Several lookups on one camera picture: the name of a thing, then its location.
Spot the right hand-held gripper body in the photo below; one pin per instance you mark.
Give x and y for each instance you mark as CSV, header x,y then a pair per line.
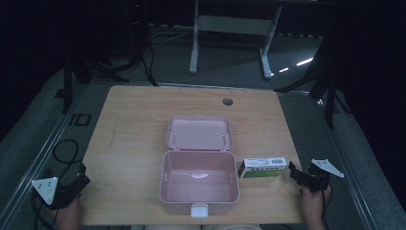
x,y
319,176

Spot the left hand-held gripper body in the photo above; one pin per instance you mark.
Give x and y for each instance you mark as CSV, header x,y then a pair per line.
x,y
51,190

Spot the green and white medicine box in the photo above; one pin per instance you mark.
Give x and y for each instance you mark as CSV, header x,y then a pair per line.
x,y
262,167

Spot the pink plastic storage box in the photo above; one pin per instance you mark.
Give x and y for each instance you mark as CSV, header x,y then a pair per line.
x,y
199,163

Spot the person's left hand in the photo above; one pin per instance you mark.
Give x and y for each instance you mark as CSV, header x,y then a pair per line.
x,y
65,209

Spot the person's right hand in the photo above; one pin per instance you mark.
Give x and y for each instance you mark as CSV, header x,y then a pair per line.
x,y
313,201

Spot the black tripod stand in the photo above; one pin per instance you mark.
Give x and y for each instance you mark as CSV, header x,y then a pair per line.
x,y
92,57
322,76

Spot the white metal desk frame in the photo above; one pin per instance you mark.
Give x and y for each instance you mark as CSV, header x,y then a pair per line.
x,y
233,35

